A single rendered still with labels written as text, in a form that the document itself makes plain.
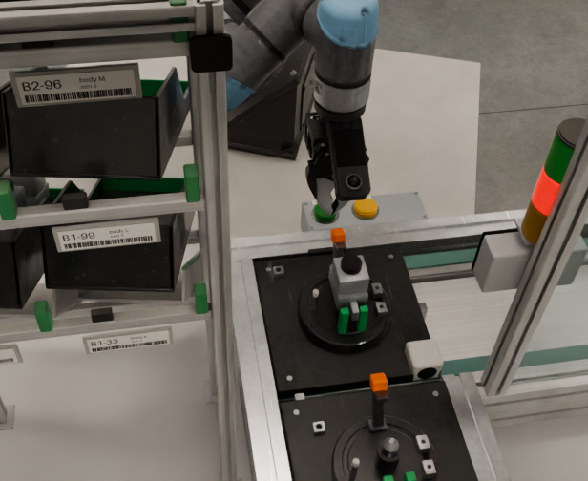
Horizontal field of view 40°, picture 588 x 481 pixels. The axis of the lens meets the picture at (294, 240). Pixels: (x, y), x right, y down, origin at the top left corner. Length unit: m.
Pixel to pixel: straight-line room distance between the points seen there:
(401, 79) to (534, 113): 1.46
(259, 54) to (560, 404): 0.68
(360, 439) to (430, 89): 0.94
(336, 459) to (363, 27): 0.55
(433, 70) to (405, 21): 1.72
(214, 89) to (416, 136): 1.12
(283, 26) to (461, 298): 0.54
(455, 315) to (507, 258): 0.35
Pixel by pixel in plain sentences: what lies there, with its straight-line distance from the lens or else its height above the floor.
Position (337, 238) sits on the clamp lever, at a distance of 1.20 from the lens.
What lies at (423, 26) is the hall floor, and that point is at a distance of 3.58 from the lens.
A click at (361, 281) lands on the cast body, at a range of 1.13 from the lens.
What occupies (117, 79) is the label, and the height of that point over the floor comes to 1.60.
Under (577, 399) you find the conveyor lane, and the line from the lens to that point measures 1.30.
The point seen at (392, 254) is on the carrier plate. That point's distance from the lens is 1.32.
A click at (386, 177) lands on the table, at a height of 0.86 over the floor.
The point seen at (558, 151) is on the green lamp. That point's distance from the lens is 0.90.
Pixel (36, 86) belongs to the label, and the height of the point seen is 1.60.
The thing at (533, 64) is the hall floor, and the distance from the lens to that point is 3.49.
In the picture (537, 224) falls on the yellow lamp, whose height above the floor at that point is 1.29.
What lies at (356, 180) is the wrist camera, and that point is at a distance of 1.08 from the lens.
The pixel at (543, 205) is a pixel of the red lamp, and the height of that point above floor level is 1.32.
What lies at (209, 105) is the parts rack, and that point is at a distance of 0.61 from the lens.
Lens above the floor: 1.97
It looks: 49 degrees down
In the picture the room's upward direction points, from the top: 4 degrees clockwise
